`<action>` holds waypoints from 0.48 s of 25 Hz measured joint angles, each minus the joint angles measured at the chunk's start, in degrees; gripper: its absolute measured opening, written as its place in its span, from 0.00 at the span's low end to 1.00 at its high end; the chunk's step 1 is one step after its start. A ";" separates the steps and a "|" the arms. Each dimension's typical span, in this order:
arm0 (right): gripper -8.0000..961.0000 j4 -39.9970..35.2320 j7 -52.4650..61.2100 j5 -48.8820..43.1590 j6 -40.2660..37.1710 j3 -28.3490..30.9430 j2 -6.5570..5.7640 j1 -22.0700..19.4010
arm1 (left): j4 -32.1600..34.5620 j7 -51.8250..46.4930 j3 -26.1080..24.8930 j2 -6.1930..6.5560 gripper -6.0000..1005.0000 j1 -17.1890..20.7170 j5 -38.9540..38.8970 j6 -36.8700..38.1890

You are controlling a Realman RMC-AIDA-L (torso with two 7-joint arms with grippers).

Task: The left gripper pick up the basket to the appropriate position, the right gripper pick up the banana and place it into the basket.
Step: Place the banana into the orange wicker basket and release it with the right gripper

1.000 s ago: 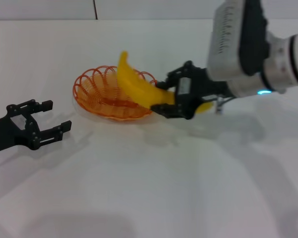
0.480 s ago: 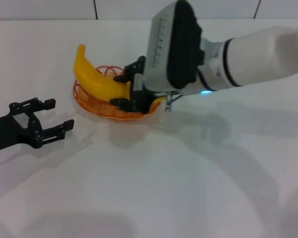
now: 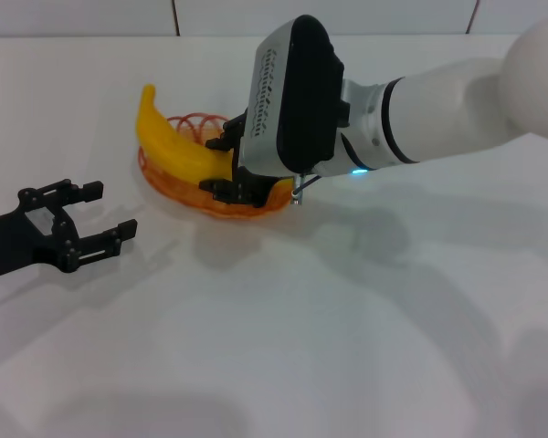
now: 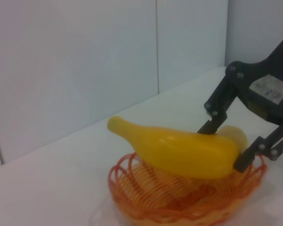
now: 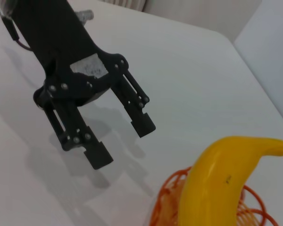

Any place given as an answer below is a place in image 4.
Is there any orange plastic wire basket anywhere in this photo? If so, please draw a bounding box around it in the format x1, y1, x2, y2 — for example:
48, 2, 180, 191
107, 152, 268, 226

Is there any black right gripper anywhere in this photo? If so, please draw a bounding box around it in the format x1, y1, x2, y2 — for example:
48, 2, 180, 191
196, 30, 283, 134

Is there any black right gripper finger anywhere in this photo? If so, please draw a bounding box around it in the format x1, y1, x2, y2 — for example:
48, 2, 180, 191
233, 121, 283, 173

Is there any yellow banana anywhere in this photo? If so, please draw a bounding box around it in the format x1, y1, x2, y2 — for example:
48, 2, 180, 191
107, 115, 250, 181

